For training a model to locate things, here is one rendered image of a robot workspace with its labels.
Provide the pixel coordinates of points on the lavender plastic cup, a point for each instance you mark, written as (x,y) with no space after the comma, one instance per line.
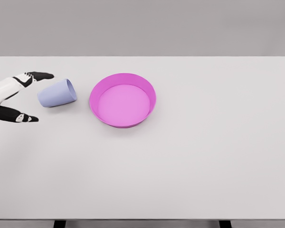
(55,94)

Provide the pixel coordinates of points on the pink round plate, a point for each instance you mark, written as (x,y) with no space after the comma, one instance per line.
(123,102)

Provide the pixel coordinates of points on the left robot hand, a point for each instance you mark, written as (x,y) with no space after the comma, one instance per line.
(5,89)

